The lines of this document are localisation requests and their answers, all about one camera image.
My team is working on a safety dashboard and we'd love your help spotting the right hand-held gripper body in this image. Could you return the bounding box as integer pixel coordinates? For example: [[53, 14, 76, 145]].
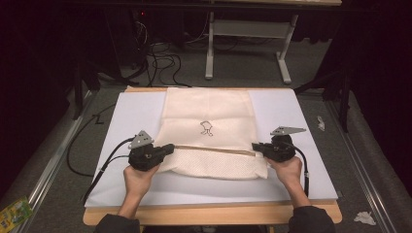
[[264, 125, 307, 163]]

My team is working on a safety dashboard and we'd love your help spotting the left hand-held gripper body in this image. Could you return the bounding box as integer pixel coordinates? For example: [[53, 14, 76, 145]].
[[127, 130, 163, 172]]

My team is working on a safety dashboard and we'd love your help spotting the cream mesh laundry bag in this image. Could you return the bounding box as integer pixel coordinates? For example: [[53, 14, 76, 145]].
[[154, 86, 269, 181]]

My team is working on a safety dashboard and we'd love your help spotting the person's right hand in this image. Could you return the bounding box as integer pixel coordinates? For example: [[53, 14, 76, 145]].
[[266, 155, 303, 192]]

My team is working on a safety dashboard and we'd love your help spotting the person's left hand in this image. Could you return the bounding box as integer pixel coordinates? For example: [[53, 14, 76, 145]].
[[123, 163, 160, 200]]

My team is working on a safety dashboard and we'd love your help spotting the white table mat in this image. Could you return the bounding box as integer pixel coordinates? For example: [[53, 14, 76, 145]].
[[85, 88, 339, 209]]

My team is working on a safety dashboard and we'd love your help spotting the wooden table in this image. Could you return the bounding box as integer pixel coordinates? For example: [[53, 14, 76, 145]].
[[82, 85, 343, 227]]

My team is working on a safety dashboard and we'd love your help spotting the black stand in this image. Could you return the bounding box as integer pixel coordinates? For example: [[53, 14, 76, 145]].
[[292, 69, 354, 134], [71, 57, 102, 121]]

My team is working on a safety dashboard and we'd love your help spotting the large crumpled white tissue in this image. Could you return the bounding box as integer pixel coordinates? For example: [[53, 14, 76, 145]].
[[353, 211, 378, 227]]

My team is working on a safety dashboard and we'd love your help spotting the green packet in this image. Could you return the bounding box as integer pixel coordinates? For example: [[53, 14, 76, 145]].
[[0, 195, 35, 233]]

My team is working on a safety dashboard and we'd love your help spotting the right hand-held gripper cable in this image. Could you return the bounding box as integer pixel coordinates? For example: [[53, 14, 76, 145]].
[[284, 141, 311, 198]]

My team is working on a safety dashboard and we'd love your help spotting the hand-held gripper cable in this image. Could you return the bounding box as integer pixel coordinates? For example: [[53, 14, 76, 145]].
[[284, 141, 311, 198], [82, 137, 136, 205]]

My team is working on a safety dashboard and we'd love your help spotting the left hand-held gripper cable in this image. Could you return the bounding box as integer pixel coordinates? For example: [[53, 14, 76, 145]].
[[82, 137, 136, 205]]

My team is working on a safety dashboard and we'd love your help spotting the black cable loop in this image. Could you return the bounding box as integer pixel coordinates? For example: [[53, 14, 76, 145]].
[[66, 103, 117, 178]]

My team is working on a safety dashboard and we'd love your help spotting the metal floor rail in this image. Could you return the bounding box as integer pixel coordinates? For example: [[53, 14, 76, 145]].
[[325, 100, 392, 233], [14, 89, 94, 233]]

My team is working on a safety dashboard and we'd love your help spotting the tangle of black cables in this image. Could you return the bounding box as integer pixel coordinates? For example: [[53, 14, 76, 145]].
[[128, 18, 192, 88]]

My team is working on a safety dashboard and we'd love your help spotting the white desk frame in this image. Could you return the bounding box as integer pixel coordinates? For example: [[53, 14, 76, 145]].
[[204, 11, 299, 85]]

